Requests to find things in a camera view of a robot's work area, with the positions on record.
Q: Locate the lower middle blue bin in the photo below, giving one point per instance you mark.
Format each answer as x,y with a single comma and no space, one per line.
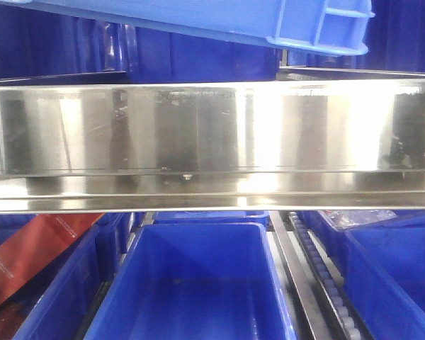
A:
196,281

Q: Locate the lower right blue bin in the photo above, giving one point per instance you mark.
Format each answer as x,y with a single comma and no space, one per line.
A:
383,266

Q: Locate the lower left blue bin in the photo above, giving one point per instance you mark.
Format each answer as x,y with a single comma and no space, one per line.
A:
54,303

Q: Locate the red cardboard box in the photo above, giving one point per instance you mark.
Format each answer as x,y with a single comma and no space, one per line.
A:
36,245

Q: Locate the stainless steel shelf rail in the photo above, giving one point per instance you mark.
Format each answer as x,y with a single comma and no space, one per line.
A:
282,145

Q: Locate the upper left dark blue bin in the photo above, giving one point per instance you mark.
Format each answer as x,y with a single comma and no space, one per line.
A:
38,43

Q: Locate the dark blue bin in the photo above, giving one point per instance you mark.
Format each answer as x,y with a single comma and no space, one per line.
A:
160,57
395,38
38,43

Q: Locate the light blue plastic bin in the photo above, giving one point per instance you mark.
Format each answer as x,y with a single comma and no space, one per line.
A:
319,27

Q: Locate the upper right dark blue bin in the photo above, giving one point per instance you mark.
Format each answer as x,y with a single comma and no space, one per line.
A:
395,38

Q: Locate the metal roller track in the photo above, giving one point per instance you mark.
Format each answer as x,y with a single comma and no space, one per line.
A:
312,286

